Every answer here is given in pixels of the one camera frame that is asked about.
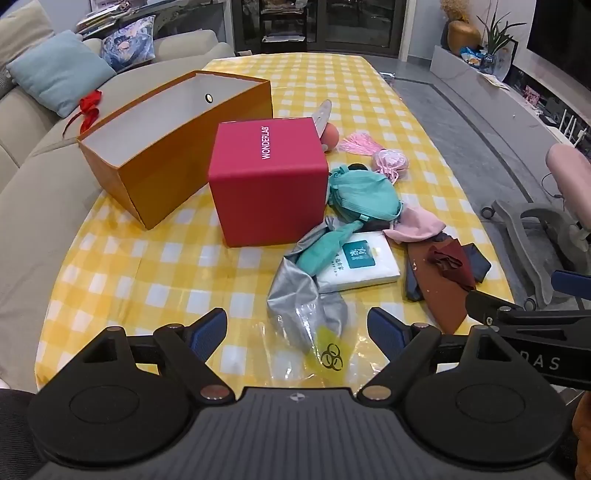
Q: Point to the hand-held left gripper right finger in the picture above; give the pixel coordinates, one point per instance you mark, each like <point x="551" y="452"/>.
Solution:
<point x="388" y="331"/>

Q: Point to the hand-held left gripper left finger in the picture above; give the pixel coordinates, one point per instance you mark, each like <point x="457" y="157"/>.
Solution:
<point x="208" y="331"/>

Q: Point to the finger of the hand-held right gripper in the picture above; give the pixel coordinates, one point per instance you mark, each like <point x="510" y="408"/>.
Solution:
<point x="485" y="305"/>
<point x="570" y="282"/>

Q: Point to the dark red cloth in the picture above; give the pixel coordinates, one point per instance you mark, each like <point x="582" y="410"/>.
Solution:
<point x="455" y="267"/>

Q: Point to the orange box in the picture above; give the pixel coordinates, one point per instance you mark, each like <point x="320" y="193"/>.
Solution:
<point x="161" y="184"/>

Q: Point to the pink tasselled sachet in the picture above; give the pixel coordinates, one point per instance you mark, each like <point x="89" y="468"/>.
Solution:
<point x="390" y="159"/>

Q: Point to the pink foam ball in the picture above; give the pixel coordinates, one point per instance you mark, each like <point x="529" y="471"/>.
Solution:
<point x="331" y="136"/>

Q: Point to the brown cloth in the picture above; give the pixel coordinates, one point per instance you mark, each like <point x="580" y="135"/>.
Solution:
<point x="438" y="300"/>

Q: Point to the clear yellow plastic bag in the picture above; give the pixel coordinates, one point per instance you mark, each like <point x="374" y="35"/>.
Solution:
<point x="330" y="353"/>

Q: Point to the white tissue pack green label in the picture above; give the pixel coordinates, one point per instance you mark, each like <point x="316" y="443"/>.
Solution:
<point x="369" y="272"/>

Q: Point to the grey office chair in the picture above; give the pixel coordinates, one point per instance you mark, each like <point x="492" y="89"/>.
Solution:
<point x="531" y="217"/>

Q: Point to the silver plastic bag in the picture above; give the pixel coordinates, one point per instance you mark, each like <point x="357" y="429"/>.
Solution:
<point x="295" y="295"/>

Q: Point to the pink cloth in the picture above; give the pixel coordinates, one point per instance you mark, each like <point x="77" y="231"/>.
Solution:
<point x="415" y="226"/>

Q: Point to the teal fabric bag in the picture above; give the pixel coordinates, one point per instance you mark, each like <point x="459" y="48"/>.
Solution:
<point x="364" y="194"/>

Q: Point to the red cube box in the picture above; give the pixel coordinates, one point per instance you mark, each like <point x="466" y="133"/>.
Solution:
<point x="268" y="198"/>

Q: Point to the white router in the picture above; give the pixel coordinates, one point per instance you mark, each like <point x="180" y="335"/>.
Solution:
<point x="570" y="124"/>

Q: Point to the white tv cabinet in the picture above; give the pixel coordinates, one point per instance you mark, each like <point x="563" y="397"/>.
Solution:
<point x="508" y="106"/>

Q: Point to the small pink box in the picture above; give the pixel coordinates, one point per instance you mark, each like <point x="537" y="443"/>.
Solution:
<point x="531" y="94"/>

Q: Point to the beige sofa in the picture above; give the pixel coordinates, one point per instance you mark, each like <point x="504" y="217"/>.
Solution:
<point x="46" y="207"/>

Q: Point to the loose papers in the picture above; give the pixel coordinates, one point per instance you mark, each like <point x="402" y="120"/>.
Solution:
<point x="495" y="81"/>

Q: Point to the blue snack bag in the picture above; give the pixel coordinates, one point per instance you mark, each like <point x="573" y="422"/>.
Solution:
<point x="475" y="57"/>

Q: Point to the black television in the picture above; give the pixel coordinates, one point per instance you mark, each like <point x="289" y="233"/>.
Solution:
<point x="563" y="32"/>

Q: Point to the green plant in glass vase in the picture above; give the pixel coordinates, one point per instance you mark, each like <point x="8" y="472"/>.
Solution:
<point x="498" y="41"/>

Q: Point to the red ribbon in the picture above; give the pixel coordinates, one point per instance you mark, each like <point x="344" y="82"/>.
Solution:
<point x="90" y="104"/>

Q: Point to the yellow checked tablecloth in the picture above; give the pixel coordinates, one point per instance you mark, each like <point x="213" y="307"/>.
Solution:
<point x="323" y="83"/>

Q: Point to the gold vase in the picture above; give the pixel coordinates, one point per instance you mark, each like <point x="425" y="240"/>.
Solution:
<point x="464" y="37"/>

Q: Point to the blue printed cushion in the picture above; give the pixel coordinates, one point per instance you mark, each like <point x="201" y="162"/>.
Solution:
<point x="129" y="46"/>

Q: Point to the dried flower bunch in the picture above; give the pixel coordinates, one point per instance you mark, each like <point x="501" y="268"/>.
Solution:
<point x="455" y="9"/>

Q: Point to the light blue cushion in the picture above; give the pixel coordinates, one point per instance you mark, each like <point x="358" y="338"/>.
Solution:
<point x="60" y="74"/>

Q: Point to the black storage cart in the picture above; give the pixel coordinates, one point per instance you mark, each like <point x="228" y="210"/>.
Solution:
<point x="284" y="32"/>

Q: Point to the dark glass sliding door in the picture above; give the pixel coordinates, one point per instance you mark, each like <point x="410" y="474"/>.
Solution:
<point x="351" y="23"/>

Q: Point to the cluttered side table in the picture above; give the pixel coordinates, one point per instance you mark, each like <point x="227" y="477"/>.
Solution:
<point x="101" y="18"/>

